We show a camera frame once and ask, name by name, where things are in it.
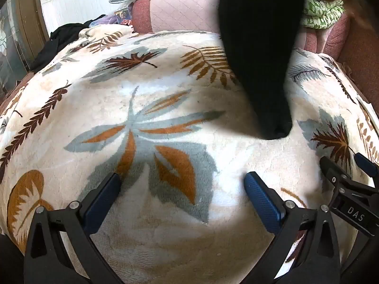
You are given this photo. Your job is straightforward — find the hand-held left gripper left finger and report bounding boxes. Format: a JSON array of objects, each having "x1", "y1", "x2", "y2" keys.
[{"x1": 24, "y1": 172, "x2": 125, "y2": 284}]

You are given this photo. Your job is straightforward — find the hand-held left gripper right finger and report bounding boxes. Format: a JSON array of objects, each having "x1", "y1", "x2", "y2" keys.
[{"x1": 244, "y1": 171, "x2": 341, "y2": 284}]

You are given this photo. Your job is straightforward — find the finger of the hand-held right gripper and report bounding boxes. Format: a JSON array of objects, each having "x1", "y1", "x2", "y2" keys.
[
  {"x1": 354, "y1": 153, "x2": 379, "y2": 188},
  {"x1": 319, "y1": 156, "x2": 354, "y2": 197}
]

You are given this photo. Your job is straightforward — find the black pants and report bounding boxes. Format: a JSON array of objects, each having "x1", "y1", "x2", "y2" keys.
[{"x1": 217, "y1": 0, "x2": 310, "y2": 139}]

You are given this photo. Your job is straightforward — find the leaf print fleece blanket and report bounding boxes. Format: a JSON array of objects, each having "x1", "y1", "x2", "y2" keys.
[{"x1": 0, "y1": 24, "x2": 379, "y2": 284}]

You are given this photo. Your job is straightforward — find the green patterned cloth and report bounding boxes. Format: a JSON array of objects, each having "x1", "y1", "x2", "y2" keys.
[{"x1": 300, "y1": 0, "x2": 345, "y2": 31}]

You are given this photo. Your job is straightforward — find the black cloth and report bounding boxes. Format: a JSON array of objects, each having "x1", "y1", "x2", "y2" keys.
[{"x1": 30, "y1": 14, "x2": 106, "y2": 73}]

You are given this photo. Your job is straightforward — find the wooden door with glass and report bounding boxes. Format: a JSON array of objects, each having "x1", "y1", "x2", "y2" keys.
[{"x1": 0, "y1": 0, "x2": 50, "y2": 101}]

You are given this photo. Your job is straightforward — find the purple printed box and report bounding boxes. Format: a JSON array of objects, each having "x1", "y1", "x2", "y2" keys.
[{"x1": 114, "y1": 6, "x2": 134, "y2": 28}]

